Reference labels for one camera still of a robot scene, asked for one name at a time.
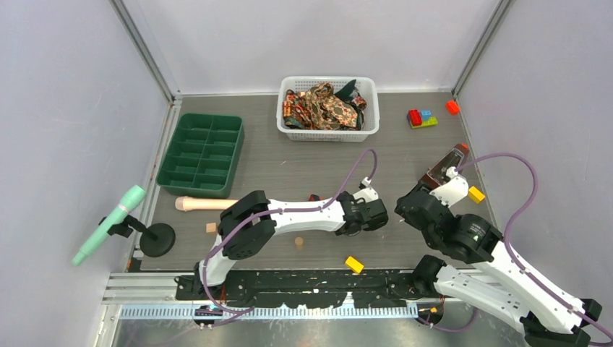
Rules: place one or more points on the red toy brick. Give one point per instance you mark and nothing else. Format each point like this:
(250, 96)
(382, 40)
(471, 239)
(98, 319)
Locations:
(452, 107)

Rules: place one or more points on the stacked lego bricks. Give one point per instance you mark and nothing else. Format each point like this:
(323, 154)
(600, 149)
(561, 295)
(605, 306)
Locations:
(421, 118)

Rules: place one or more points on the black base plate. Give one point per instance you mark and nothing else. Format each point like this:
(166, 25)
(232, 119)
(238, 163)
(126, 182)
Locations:
(319, 289)

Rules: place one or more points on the white plastic basket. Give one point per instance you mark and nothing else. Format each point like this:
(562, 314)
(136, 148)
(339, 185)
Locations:
(367, 89)

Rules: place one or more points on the green compartment tray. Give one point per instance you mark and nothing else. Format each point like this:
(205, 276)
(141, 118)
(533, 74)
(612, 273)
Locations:
(202, 156)

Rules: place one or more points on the small wooden cube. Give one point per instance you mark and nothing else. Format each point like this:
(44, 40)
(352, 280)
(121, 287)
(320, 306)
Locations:
(211, 228)

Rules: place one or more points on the mint green microphone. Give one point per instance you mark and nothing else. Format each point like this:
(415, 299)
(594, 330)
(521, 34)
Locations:
(129, 201)

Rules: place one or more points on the dark green tie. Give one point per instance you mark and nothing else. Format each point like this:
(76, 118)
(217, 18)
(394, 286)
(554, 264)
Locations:
(347, 91)

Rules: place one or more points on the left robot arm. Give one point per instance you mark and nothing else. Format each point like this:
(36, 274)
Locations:
(246, 226)

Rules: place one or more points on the small round wooden disc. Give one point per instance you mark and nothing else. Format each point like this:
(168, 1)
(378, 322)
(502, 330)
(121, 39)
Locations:
(299, 242)

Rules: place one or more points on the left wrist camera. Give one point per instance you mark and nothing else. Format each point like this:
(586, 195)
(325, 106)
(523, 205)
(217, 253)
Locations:
(366, 192)

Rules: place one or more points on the black microphone stand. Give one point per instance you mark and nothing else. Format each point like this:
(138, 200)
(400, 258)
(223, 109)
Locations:
(156, 240)

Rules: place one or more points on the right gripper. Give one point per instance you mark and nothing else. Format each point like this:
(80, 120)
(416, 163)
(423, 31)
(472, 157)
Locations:
(398, 210)

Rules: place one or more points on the brown wooden metronome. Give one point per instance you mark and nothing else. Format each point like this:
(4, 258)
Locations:
(436, 176)

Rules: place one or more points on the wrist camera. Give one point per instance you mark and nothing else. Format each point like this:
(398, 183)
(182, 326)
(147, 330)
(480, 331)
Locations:
(366, 192)
(454, 190)

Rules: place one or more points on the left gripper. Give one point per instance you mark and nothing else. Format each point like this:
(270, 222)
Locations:
(348, 194)

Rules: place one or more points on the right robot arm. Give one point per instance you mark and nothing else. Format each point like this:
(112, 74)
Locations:
(524, 298)

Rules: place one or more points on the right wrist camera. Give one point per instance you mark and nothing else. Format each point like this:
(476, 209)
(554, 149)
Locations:
(454, 190)

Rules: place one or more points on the floral patterned tie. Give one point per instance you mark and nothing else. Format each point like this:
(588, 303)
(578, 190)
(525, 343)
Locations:
(319, 109)

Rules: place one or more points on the yellow toy brick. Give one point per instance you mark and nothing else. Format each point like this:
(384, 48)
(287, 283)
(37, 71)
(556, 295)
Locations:
(354, 265)
(476, 195)

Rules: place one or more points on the wooden cylinder peg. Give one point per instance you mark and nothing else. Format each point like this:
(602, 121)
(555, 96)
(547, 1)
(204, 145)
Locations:
(187, 204)

